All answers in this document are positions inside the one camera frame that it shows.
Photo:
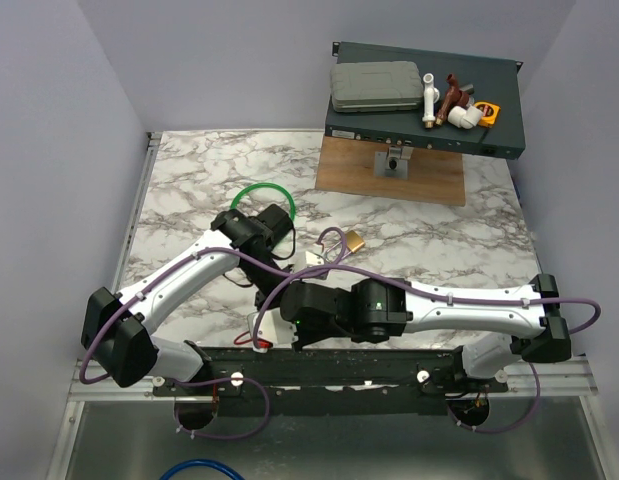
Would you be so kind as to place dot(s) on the yellow tape measure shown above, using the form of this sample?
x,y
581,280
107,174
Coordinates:
x,y
490,113

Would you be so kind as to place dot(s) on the aluminium side rail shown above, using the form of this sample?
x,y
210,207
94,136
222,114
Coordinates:
x,y
154,140

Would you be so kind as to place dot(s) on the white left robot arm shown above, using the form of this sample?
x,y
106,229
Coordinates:
x,y
119,328

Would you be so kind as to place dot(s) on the wooden board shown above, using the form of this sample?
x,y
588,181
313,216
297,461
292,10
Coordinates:
x,y
347,166

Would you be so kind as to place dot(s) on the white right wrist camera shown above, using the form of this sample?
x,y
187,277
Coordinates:
x,y
274,331

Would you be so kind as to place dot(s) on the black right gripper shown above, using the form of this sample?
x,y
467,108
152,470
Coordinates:
x,y
304,341

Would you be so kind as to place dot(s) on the grey metal bracket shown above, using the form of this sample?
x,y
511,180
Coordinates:
x,y
393,163

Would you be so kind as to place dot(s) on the dark teal network switch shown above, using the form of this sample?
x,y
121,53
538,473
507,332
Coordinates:
x,y
495,80

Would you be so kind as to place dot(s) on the red plastic seal tag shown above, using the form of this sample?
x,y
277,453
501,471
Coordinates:
x,y
243,338

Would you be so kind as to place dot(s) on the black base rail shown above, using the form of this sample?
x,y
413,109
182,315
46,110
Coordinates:
x,y
330,382

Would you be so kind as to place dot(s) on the grey plastic case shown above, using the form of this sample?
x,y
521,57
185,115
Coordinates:
x,y
375,86

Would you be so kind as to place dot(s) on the brown pipe fitting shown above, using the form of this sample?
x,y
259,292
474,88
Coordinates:
x,y
453,96

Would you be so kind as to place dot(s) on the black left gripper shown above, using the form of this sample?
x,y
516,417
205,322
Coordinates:
x,y
260,300

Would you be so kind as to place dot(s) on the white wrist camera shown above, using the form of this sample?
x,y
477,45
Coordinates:
x,y
305,260
274,331

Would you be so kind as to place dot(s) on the white pipe fitting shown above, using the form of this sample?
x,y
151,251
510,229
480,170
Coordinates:
x,y
431,96

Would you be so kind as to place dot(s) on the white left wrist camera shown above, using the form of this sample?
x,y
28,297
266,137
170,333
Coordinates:
x,y
305,260

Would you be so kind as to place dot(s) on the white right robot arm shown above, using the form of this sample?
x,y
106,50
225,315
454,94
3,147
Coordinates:
x,y
518,323

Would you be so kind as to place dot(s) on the brass padlock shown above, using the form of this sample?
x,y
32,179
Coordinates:
x,y
354,243

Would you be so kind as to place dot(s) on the dark grey pipe fitting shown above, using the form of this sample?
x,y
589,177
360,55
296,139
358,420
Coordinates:
x,y
466,98

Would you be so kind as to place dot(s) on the white elbow pipe fitting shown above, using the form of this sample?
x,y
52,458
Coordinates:
x,y
465,118

